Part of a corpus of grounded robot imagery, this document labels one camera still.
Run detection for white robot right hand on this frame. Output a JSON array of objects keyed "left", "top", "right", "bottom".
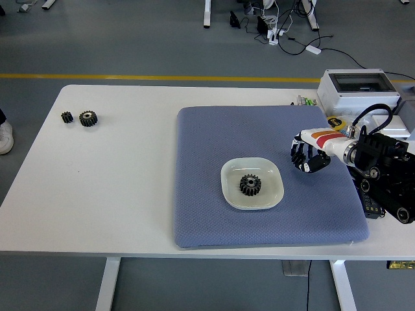
[{"left": 289, "top": 128, "right": 353, "bottom": 174}]

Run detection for large black gear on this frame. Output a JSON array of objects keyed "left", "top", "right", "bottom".
[
  {"left": 239, "top": 174, "right": 263, "bottom": 197},
  {"left": 78, "top": 110, "right": 99, "bottom": 128}
]

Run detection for yellow tape measure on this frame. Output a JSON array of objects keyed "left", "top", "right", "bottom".
[{"left": 326, "top": 116, "right": 347, "bottom": 132}]

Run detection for clear bag of metal parts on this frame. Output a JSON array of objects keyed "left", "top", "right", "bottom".
[{"left": 340, "top": 115, "right": 362, "bottom": 130}]

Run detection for green and white connectors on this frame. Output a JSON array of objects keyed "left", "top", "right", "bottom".
[{"left": 296, "top": 94, "right": 318, "bottom": 106}]

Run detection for blue-grey quilted mat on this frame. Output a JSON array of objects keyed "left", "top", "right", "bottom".
[{"left": 172, "top": 105, "right": 370, "bottom": 249}]

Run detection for white square dish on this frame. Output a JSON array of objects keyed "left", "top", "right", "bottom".
[{"left": 220, "top": 157, "right": 285, "bottom": 211}]

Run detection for white charger on floor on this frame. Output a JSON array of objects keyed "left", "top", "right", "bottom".
[{"left": 267, "top": 28, "right": 287, "bottom": 46}]

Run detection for white background desk leg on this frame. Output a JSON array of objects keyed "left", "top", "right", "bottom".
[
  {"left": 203, "top": 0, "right": 213, "bottom": 29},
  {"left": 300, "top": 0, "right": 320, "bottom": 32}
]

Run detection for white table leg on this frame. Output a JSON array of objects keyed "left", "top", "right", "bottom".
[
  {"left": 329, "top": 260, "right": 358, "bottom": 311},
  {"left": 95, "top": 258, "right": 121, "bottom": 311}
]

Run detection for yellow label strip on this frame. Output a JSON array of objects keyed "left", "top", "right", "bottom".
[{"left": 386, "top": 260, "right": 415, "bottom": 270}]

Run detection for person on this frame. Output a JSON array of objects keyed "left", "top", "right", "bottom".
[{"left": 0, "top": 108, "right": 15, "bottom": 156}]

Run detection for grey electrical enclosure box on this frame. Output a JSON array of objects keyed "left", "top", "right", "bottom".
[{"left": 316, "top": 68, "right": 403, "bottom": 117}]

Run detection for white switch panel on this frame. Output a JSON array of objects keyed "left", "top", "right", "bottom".
[{"left": 369, "top": 115, "right": 411, "bottom": 137}]

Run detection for black floor cable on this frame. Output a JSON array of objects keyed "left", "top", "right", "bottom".
[{"left": 278, "top": 32, "right": 415, "bottom": 82}]

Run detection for grey bracket under table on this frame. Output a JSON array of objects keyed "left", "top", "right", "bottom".
[{"left": 281, "top": 260, "right": 309, "bottom": 277}]

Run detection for black cable under table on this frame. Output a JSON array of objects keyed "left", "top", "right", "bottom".
[{"left": 304, "top": 260, "right": 313, "bottom": 311}]

